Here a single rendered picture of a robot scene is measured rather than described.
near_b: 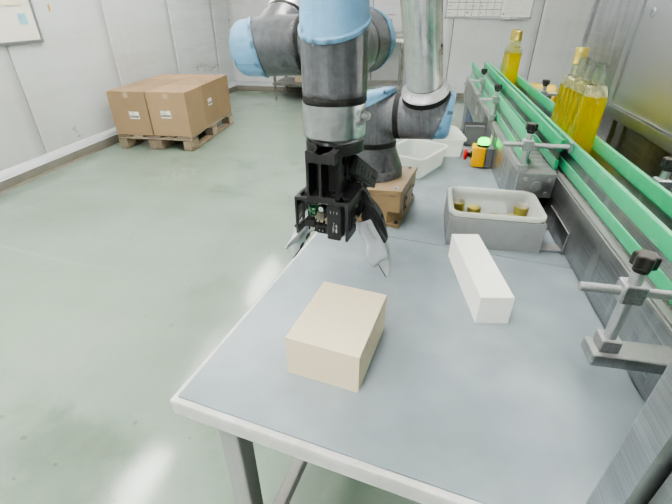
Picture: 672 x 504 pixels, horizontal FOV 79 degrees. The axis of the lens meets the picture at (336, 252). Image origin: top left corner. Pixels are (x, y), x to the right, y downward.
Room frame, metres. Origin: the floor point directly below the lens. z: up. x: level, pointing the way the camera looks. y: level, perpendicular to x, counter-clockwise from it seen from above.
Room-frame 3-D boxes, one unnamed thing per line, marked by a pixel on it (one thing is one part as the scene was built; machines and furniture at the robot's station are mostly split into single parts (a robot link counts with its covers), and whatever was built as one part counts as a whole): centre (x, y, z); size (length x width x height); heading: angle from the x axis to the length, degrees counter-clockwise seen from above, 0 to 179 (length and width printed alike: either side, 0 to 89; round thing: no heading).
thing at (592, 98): (1.10, -0.66, 0.99); 0.06 x 0.06 x 0.21; 79
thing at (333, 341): (0.52, -0.01, 0.79); 0.16 x 0.12 x 0.07; 160
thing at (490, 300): (0.70, -0.30, 0.78); 0.24 x 0.06 x 0.06; 179
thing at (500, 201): (0.94, -0.40, 0.80); 0.22 x 0.17 x 0.09; 79
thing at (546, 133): (1.91, -0.76, 0.93); 1.75 x 0.01 x 0.08; 169
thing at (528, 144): (1.03, -0.52, 0.95); 0.17 x 0.03 x 0.12; 79
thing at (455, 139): (1.66, -0.42, 0.78); 0.22 x 0.17 x 0.09; 178
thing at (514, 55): (2.21, -0.88, 1.02); 0.06 x 0.06 x 0.28; 79
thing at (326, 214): (0.49, 0.00, 1.06); 0.09 x 0.08 x 0.12; 160
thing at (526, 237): (0.93, -0.42, 0.79); 0.27 x 0.17 x 0.08; 79
